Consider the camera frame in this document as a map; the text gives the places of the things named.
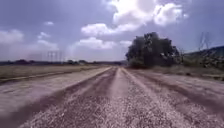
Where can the dry grass field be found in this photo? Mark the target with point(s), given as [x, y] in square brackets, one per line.
[36, 70]

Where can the distant tree line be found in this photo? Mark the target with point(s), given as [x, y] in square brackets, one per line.
[50, 62]

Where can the grass verge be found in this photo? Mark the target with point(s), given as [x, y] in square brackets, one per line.
[190, 70]

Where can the large dark tree clump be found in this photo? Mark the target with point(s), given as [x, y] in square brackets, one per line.
[151, 50]

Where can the grey gravel road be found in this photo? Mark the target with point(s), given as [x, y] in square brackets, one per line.
[116, 103]

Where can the lattice pylon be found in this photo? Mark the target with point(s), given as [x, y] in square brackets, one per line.
[204, 40]

